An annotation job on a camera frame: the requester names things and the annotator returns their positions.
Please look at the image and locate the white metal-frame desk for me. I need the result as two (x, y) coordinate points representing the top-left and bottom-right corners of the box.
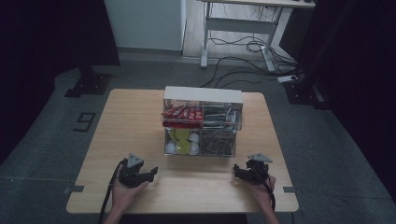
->
(197, 0), (317, 74)

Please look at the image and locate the white power strip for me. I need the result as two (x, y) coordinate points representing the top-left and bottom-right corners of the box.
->
(276, 74), (299, 84)

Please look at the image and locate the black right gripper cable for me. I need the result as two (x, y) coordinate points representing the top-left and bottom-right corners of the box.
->
(252, 160), (276, 213)

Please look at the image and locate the stack of dark grey packets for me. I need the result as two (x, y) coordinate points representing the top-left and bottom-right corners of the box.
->
(203, 105), (242, 130)

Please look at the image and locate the person's right hand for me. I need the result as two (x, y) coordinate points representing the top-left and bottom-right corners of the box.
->
(248, 175), (277, 213)

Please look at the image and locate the stack of red packets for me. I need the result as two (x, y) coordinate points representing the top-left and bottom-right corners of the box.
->
(161, 105), (205, 129)

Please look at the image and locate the tangle of black floor cables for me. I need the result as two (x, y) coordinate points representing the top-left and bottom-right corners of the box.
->
(199, 6), (304, 90)

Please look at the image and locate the black curtain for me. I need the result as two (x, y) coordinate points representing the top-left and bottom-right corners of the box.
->
(0, 0), (121, 166)
(279, 0), (396, 203)

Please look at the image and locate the person's left hand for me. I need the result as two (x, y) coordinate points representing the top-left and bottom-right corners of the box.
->
(111, 177), (150, 217)

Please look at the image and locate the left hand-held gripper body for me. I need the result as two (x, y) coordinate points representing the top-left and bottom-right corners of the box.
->
(119, 152), (155, 189)

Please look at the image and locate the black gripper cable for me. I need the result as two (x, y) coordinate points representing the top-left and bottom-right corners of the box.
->
(98, 159), (128, 224)
(252, 160), (276, 213)

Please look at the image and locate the black stand base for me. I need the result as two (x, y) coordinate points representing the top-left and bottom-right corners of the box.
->
(64, 64), (113, 99)
(284, 78), (332, 110)

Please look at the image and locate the clear organizer with white lid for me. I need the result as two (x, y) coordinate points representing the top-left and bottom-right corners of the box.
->
(160, 86), (245, 159)

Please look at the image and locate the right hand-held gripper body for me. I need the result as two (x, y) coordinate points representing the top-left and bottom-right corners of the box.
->
(244, 152), (274, 186)

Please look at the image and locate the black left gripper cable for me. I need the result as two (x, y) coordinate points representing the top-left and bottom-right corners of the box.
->
(98, 159), (128, 224)

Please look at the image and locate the white cabinet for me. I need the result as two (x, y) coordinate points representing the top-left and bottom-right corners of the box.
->
(104, 0), (188, 52)

